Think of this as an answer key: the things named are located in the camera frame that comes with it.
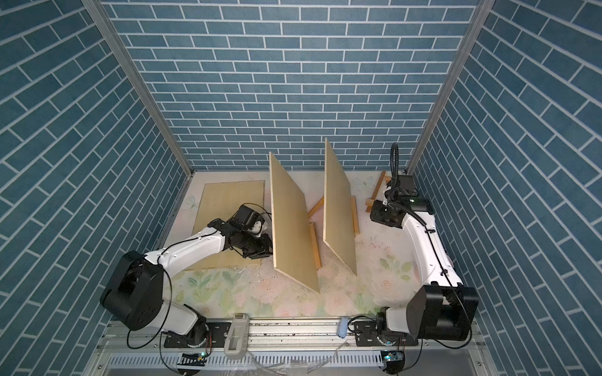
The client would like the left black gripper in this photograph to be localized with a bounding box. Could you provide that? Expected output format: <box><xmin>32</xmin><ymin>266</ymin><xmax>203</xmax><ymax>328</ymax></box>
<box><xmin>237</xmin><ymin>231</ymin><xmax>279</xmax><ymax>259</ymax></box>

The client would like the plywood canvas board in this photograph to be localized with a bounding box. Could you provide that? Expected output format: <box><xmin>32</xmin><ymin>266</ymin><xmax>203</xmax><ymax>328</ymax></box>
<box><xmin>323</xmin><ymin>139</ymin><xmax>357</xmax><ymax>274</ymax></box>
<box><xmin>187</xmin><ymin>180</ymin><xmax>265</xmax><ymax>270</ymax></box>
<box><xmin>269</xmin><ymin>153</ymin><xmax>319</xmax><ymax>292</ymax></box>

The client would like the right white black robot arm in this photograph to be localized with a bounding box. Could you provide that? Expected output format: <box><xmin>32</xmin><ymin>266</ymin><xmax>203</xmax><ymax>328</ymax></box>
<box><xmin>370</xmin><ymin>197</ymin><xmax>479</xmax><ymax>349</ymax></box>

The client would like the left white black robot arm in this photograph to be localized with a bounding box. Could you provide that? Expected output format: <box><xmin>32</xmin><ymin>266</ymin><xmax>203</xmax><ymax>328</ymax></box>
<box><xmin>100</xmin><ymin>219</ymin><xmax>272</xmax><ymax>345</ymax></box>

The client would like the left green circuit board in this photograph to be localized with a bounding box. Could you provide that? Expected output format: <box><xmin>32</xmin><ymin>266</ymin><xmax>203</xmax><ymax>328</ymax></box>
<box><xmin>177</xmin><ymin>352</ymin><xmax>208</xmax><ymax>368</ymax></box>

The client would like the green circuit board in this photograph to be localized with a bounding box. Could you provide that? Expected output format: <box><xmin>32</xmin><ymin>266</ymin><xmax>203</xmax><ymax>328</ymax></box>
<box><xmin>380</xmin><ymin>351</ymin><xmax>405</xmax><ymax>363</ymax></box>
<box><xmin>177</xmin><ymin>352</ymin><xmax>208</xmax><ymax>368</ymax></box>

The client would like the right green circuit board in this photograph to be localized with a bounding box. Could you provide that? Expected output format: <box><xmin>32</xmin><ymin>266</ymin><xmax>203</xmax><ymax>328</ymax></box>
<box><xmin>380</xmin><ymin>351</ymin><xmax>405</xmax><ymax>363</ymax></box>

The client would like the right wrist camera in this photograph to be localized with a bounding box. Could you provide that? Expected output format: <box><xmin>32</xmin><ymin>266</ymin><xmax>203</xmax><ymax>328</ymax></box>
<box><xmin>384</xmin><ymin>175</ymin><xmax>419</xmax><ymax>201</ymax></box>

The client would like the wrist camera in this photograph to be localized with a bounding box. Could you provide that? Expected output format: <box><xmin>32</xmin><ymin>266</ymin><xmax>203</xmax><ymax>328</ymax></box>
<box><xmin>229</xmin><ymin>205</ymin><xmax>265</xmax><ymax>236</ymax></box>
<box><xmin>384</xmin><ymin>175</ymin><xmax>419</xmax><ymax>201</ymax></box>

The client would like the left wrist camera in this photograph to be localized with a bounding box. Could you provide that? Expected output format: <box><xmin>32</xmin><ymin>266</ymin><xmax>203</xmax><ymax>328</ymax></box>
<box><xmin>229</xmin><ymin>205</ymin><xmax>265</xmax><ymax>236</ymax></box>

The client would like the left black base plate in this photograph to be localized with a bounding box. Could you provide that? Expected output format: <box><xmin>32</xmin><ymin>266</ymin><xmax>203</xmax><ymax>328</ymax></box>
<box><xmin>163</xmin><ymin>321</ymin><xmax>231</xmax><ymax>349</ymax></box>

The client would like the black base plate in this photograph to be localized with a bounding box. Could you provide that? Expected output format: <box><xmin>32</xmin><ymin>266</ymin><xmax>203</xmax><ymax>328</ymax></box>
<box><xmin>163</xmin><ymin>321</ymin><xmax>231</xmax><ymax>349</ymax></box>
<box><xmin>351</xmin><ymin>321</ymin><xmax>420</xmax><ymax>347</ymax></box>

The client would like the grey rail clamp handle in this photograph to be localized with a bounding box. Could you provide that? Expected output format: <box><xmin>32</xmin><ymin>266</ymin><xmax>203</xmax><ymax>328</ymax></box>
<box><xmin>224</xmin><ymin>313</ymin><xmax>250</xmax><ymax>360</ymax></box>

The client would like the blue rail clip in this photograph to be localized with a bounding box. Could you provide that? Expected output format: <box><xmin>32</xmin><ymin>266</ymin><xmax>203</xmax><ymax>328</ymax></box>
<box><xmin>336</xmin><ymin>316</ymin><xmax>349</xmax><ymax>339</ymax></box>

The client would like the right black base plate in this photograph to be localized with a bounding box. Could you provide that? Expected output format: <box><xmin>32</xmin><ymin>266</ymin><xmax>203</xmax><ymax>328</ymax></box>
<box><xmin>351</xmin><ymin>321</ymin><xmax>420</xmax><ymax>347</ymax></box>

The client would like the aluminium front rail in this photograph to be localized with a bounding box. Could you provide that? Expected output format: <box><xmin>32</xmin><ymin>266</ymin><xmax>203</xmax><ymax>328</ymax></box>
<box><xmin>83</xmin><ymin>318</ymin><xmax>498</xmax><ymax>375</ymax></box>

